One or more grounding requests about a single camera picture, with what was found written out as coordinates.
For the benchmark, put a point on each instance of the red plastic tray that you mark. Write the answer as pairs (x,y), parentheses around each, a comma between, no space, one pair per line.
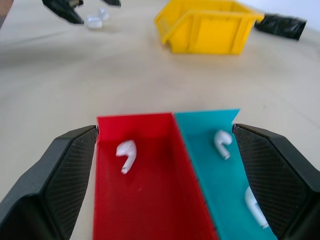
(150,195)

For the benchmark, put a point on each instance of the yellow plastic bin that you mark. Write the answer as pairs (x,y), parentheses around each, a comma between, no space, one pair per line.
(215,32)

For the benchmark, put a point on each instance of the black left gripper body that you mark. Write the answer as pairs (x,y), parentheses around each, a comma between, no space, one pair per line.
(76,3)

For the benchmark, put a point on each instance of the white case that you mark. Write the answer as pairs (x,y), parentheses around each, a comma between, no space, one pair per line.
(94,22)

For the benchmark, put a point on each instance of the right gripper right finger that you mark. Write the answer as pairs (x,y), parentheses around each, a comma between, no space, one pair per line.
(282,180)

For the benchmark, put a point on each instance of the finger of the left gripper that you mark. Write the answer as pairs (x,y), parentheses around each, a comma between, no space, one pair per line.
(112,2)
(62,11)

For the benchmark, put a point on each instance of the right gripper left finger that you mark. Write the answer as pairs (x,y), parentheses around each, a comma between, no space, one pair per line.
(37,190)

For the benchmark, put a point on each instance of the black plastic bag roll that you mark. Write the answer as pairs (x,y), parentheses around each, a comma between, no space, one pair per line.
(280,26)

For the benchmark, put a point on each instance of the white earbud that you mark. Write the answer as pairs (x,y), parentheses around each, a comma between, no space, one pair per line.
(252,202)
(127,151)
(221,140)

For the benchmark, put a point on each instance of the teal plastic tray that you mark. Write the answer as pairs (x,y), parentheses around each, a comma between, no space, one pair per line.
(215,175)

